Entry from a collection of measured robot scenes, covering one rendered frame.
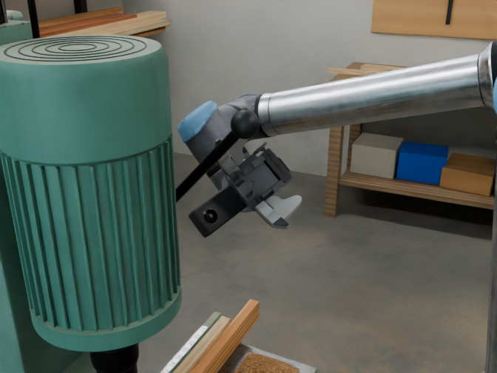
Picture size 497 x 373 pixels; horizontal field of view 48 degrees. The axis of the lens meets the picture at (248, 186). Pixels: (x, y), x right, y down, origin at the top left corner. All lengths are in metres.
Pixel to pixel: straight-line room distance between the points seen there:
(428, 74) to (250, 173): 0.35
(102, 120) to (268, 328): 2.14
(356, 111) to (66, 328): 0.64
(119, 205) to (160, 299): 0.13
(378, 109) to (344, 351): 1.63
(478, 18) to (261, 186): 2.97
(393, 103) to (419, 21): 2.74
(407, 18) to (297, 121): 2.71
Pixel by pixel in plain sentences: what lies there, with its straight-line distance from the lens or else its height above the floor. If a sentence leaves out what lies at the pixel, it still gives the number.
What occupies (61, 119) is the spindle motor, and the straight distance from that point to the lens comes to 0.52.
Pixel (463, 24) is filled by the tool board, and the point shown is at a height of 1.13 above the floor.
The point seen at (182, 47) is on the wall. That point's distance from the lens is 4.34.
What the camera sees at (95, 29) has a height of 1.10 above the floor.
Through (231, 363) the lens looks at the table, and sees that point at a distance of 1.06.
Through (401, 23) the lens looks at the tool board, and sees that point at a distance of 3.76.
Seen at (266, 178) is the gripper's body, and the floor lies 1.27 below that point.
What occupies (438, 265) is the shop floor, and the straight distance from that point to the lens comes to 3.19.
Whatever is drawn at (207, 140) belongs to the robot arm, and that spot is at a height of 1.26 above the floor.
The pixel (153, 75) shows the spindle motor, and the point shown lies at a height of 1.49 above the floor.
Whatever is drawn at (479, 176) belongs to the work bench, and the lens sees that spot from 3.45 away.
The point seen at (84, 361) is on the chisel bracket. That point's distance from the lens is 0.84.
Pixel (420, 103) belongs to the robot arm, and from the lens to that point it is 1.00.
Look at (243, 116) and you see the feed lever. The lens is 0.65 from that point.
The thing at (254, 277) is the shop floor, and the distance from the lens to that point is 2.93.
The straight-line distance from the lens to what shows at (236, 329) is 1.07.
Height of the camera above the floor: 1.60
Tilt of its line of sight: 24 degrees down
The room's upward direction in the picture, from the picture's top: straight up
